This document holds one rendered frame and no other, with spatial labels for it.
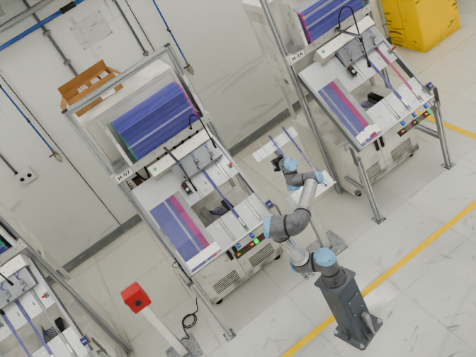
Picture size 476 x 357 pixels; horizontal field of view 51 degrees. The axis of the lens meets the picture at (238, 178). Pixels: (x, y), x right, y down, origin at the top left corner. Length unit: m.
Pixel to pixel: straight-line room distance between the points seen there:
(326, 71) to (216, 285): 1.79
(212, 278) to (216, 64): 2.17
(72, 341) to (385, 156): 2.71
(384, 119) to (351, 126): 0.25
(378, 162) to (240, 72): 1.75
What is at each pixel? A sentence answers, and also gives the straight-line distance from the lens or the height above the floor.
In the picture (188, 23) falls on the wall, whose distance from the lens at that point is 4.85.
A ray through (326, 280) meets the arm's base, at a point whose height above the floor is 0.61.
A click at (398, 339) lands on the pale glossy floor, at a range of 3.46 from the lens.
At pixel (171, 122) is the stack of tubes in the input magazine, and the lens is 3.31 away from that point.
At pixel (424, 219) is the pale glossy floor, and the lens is 4.02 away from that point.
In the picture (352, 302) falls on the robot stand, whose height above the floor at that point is 0.38.
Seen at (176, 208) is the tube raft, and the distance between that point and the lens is 3.41.
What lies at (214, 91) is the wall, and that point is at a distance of 5.09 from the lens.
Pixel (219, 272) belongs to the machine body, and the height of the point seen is 0.30.
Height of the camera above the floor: 2.94
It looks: 35 degrees down
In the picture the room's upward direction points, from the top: 29 degrees counter-clockwise
